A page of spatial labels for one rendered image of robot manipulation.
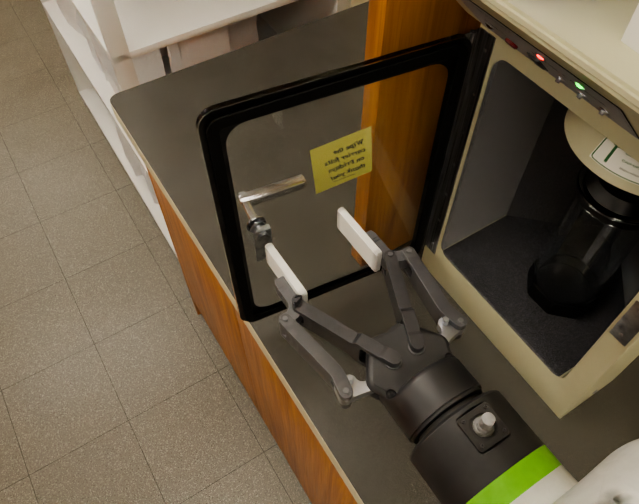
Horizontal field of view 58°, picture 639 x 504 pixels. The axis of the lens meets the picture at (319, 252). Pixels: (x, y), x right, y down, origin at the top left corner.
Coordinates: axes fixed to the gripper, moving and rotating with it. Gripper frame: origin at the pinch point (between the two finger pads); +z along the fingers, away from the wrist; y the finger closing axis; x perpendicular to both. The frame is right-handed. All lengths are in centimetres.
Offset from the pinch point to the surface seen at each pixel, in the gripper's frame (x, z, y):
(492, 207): 21.4, 5.9, -35.2
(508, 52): -10.4, 4.6, -26.2
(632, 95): -22.8, -14.3, -14.7
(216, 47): 49, 103, -32
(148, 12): 35, 106, -17
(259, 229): 6.6, 10.6, 1.6
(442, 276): 31.3, 4.4, -26.2
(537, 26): -22.9, -5.7, -15.0
